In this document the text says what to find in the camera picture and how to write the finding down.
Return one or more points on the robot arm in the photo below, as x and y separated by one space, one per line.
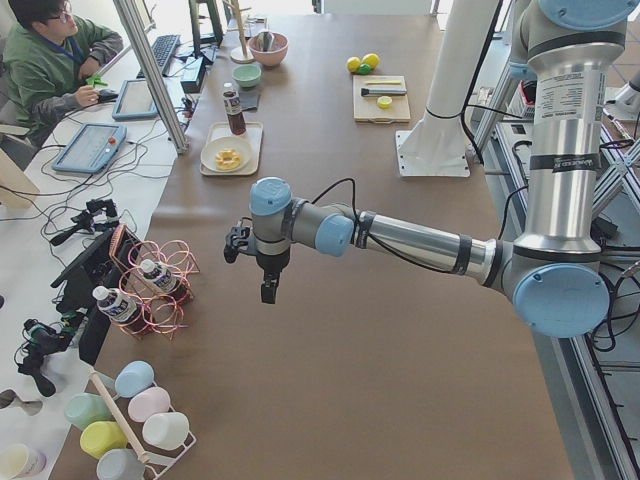
550 271

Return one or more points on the yellow lemon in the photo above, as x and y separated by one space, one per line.
371 59
352 64

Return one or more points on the yellow lemon upper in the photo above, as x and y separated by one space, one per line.
352 64

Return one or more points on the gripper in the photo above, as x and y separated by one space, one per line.
270 262

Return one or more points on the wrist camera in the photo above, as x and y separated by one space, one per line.
239 240

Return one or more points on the braided glazed donut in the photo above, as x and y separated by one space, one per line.
228 159

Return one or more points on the blue teach pendant far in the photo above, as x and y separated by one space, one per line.
134 102

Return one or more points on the blue teach pendant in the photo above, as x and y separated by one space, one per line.
134 102
91 149

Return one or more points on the round wooden stand base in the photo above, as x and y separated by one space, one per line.
241 54

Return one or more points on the tea bottle in rack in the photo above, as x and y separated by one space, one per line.
122 309
161 278

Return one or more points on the white cup rack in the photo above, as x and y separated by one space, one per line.
158 462

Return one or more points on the grey folded cloth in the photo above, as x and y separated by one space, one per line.
249 99

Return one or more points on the pink ice bowl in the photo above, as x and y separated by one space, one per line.
272 57

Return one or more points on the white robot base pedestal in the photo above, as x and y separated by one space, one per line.
435 146

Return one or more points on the half lemon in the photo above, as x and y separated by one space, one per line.
384 102

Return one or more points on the stainless steel muddler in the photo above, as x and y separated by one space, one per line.
372 92

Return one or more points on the black keyboard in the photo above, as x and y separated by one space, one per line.
163 49

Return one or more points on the white cup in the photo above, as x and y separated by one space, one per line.
167 430

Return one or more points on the green cup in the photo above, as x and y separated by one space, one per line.
84 409

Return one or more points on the white round plate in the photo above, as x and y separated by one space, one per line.
228 142

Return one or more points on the blue teach pendant near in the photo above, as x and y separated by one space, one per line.
91 149

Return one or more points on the cream rabbit tray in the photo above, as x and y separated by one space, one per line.
254 133

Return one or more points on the yellow cup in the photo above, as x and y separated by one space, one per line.
100 437

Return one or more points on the paper cup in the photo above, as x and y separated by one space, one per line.
21 461

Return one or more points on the green bowl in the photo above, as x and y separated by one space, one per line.
247 76

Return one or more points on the wooden cutting board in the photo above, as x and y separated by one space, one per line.
365 108

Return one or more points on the tea bottle on tray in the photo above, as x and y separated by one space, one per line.
233 109

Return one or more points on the yellow plastic knife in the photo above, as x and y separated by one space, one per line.
383 82

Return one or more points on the yellow lemon lower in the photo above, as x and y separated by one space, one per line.
371 59

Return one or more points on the pink cup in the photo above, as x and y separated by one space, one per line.
151 401

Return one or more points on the grey cup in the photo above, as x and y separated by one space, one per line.
120 464

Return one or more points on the green lime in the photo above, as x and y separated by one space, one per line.
364 69

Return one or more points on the light blue cup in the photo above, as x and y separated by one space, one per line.
134 378

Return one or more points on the copper wire bottle rack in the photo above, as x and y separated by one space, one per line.
161 312

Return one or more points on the person in green jacket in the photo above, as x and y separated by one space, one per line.
49 55

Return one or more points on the aluminium frame post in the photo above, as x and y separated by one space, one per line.
133 26

